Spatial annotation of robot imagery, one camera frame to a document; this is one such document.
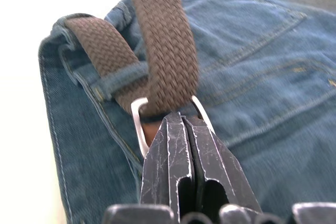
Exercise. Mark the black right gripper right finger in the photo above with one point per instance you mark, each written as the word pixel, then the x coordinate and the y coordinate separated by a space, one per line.
pixel 215 161

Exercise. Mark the blue denim shorts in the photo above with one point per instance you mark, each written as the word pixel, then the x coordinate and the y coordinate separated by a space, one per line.
pixel 262 90

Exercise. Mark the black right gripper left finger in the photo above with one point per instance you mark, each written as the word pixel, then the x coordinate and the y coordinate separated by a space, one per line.
pixel 165 161

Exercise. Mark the brown braided belt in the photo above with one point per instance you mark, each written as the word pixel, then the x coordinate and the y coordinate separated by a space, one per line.
pixel 168 51

